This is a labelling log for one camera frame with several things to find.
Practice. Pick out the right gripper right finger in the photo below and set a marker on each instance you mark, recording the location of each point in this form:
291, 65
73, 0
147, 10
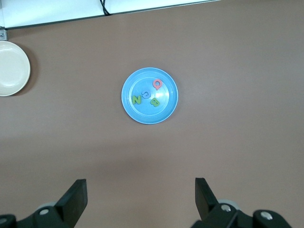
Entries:
206, 202

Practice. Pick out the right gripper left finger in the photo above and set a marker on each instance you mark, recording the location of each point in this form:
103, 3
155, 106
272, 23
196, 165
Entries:
71, 204

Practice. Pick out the green letter B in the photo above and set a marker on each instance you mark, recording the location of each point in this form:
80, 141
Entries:
154, 102

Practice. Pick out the green letter N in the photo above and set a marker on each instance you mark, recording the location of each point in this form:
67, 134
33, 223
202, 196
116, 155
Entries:
136, 99

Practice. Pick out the blue letter G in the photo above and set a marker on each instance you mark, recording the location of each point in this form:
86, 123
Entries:
142, 94

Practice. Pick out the pink letter Q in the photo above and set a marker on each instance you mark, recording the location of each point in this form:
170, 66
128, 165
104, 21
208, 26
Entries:
154, 83

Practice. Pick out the blue plate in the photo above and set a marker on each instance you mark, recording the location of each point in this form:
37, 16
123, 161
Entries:
147, 116

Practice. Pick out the beige plate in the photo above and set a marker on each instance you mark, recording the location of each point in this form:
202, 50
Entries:
9, 69

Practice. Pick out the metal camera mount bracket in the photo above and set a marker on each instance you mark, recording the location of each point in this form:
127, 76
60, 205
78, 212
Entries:
2, 34

